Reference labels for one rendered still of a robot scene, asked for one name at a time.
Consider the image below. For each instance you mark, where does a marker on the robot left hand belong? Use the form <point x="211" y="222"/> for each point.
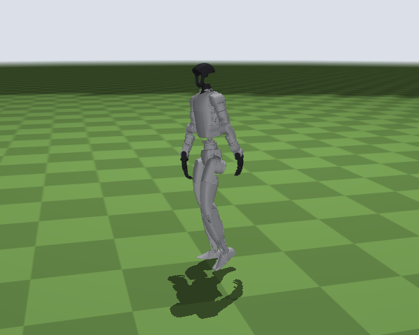
<point x="239" y="163"/>

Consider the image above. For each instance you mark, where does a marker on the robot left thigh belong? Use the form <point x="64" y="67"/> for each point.
<point x="209" y="183"/>

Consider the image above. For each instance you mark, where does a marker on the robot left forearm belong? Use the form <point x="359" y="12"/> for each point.
<point x="232" y="141"/>

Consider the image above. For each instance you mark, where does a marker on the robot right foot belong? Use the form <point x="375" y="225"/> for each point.
<point x="210" y="255"/>

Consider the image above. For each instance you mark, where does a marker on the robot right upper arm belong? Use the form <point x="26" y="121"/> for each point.
<point x="191" y="128"/>

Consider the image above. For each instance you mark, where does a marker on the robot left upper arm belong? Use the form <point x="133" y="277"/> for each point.
<point x="219" y="103"/>

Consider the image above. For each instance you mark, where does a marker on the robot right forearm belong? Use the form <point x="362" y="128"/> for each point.
<point x="188" y="142"/>

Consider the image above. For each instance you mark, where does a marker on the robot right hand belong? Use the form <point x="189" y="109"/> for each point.
<point x="184" y="159"/>

